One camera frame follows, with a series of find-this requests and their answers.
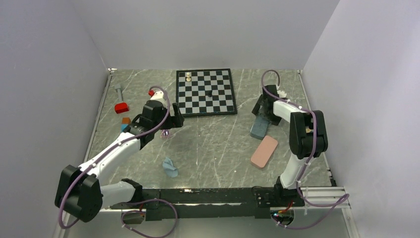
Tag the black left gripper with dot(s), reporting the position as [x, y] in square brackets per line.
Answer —
[174, 121]

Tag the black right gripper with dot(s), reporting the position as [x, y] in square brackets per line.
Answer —
[274, 119]

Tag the grey glasses case green lining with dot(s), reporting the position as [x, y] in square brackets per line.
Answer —
[259, 128]

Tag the pink glasses case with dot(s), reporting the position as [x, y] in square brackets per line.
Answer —
[264, 152]

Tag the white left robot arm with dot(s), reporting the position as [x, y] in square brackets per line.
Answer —
[80, 192]

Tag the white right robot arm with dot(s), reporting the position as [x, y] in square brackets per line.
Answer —
[304, 147]

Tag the pink transparent sunglasses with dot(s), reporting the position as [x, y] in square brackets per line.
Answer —
[166, 133]

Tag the black and white chessboard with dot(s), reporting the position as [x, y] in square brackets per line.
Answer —
[192, 96]

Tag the cream chess piece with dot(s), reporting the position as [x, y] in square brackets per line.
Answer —
[188, 76]

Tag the small blue cleaning cloth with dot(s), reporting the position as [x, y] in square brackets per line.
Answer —
[169, 168]

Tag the orange and blue toy block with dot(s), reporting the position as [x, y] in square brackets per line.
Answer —
[125, 122]

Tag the grey toy hammer red head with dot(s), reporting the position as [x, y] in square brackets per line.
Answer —
[121, 106]

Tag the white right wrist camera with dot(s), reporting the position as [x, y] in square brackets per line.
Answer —
[281, 94]

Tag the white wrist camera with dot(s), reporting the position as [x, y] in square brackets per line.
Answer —
[281, 94]
[157, 95]

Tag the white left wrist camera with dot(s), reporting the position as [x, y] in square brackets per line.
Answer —
[157, 95]

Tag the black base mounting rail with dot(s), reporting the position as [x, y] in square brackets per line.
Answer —
[258, 202]

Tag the aluminium frame rail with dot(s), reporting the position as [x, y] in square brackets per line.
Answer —
[324, 195]

